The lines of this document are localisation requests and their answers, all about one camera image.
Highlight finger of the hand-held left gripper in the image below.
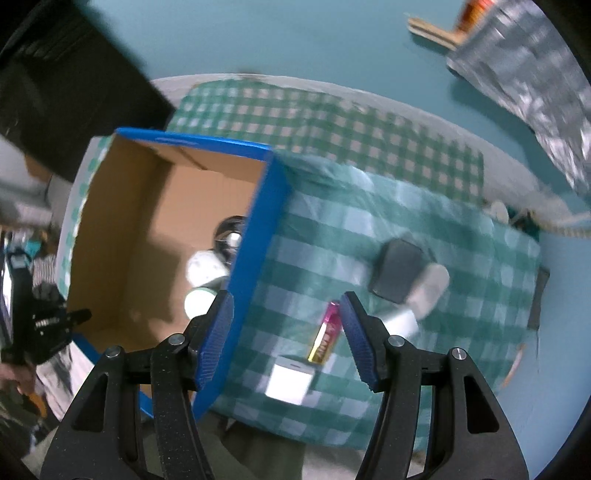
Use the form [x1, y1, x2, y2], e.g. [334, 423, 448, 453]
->
[34, 308, 92, 333]

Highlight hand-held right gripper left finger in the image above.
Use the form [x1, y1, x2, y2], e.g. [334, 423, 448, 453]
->
[41, 290, 236, 480]

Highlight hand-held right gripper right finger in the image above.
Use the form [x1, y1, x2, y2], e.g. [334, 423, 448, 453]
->
[340, 291, 531, 480]

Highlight pink and gold lighter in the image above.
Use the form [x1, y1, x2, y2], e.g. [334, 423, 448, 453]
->
[307, 301, 345, 365]

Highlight green metal can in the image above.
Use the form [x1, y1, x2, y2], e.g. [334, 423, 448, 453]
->
[184, 285, 218, 319]

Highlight white charger plug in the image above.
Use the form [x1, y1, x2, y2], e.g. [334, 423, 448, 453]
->
[264, 354, 317, 407]
[379, 305, 421, 340]

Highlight white hexagonal box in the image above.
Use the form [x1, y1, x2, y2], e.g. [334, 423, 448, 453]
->
[186, 249, 229, 287]

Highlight black charger block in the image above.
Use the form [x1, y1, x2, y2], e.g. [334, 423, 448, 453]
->
[369, 237, 437, 305]

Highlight cardboard box with blue rim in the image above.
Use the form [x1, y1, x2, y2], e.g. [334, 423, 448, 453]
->
[58, 127, 291, 421]

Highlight person's left hand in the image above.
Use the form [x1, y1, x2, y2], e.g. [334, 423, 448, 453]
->
[0, 362, 40, 398]

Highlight striped cloth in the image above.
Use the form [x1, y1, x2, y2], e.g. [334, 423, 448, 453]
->
[30, 254, 63, 301]

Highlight large-check green plastic tablecloth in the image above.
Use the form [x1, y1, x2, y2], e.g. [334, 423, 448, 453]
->
[58, 136, 543, 450]

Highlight small-check green tablecloth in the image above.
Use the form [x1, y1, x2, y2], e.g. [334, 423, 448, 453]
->
[166, 80, 485, 204]

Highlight flat cardboard piece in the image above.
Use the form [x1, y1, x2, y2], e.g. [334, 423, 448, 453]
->
[406, 16, 462, 49]

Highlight silver plastic sheet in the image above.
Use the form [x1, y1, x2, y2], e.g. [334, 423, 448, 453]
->
[445, 0, 591, 204]

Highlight orange box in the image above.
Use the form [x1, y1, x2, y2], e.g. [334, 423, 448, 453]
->
[455, 0, 497, 33]

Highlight beige corrugated hose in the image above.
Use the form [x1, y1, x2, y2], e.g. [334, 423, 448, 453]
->
[531, 210, 591, 241]

